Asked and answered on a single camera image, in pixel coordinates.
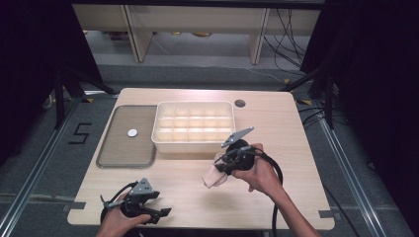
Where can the white divided organizer box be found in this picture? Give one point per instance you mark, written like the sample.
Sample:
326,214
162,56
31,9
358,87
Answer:
194,125

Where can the metal floor rail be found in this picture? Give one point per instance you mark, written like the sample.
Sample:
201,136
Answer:
352,181
45,155

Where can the white background desk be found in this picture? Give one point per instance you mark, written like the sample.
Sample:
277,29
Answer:
197,19

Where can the person's left hand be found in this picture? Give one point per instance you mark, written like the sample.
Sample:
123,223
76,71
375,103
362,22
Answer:
115,223

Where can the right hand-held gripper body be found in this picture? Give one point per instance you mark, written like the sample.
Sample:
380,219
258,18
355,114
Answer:
243,158

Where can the black curtain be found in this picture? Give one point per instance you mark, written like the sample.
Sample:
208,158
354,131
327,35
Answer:
26,49
378,65

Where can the grey flat tray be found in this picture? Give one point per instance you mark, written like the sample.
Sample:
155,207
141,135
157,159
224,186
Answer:
123,151

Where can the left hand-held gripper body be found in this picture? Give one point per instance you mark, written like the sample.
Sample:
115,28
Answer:
140,194

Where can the pale pink ankle sock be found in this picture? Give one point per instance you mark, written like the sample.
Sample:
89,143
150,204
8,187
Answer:
213,177

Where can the black metal stand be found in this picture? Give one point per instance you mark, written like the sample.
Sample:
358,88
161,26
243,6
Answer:
59,98
329,98

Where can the person's right hand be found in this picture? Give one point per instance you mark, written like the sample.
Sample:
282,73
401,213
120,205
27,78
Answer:
262,174

